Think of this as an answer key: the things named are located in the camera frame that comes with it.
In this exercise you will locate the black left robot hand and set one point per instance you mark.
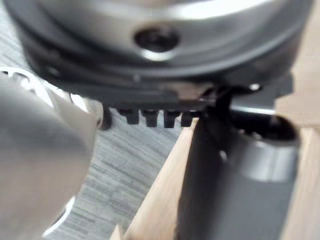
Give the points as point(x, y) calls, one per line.
point(225, 187)

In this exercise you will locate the dark left robot foot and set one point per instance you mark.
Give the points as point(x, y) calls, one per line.
point(106, 120)

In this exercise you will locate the silver left robot leg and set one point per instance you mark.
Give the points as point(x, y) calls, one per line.
point(37, 150)

